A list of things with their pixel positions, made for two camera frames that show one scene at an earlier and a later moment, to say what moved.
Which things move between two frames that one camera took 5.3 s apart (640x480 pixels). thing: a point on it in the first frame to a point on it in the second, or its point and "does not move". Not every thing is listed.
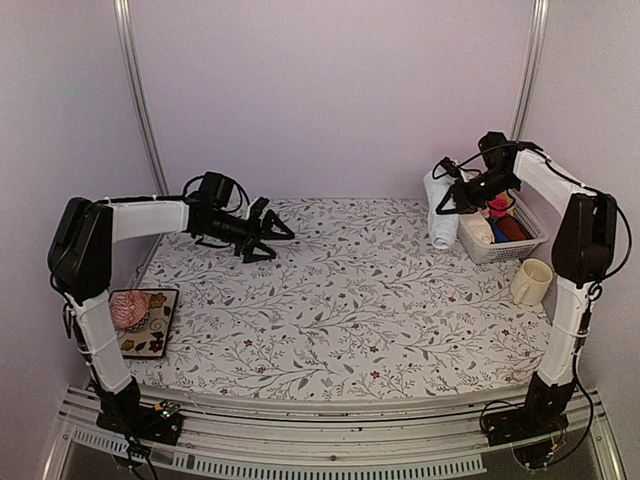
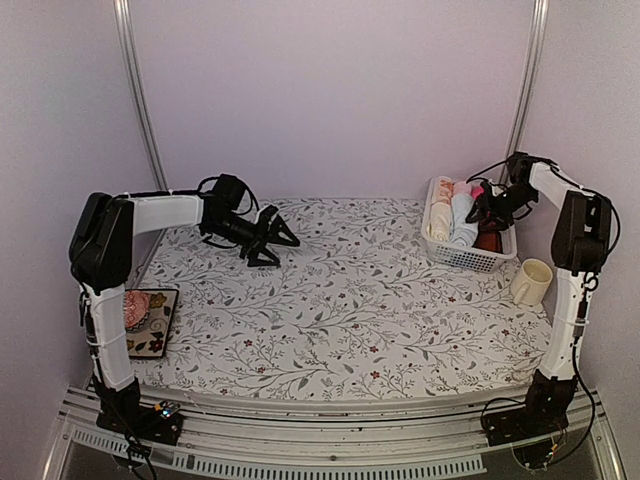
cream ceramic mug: (531, 283) does not move
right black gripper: (466, 202) to (489, 206)
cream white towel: (478, 229) to (440, 225)
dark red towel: (512, 229) to (489, 240)
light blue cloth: (444, 227) to (463, 232)
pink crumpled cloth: (130, 309) does not move
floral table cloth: (361, 304) does not move
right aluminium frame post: (532, 68) does not move
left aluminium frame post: (126, 21) does not move
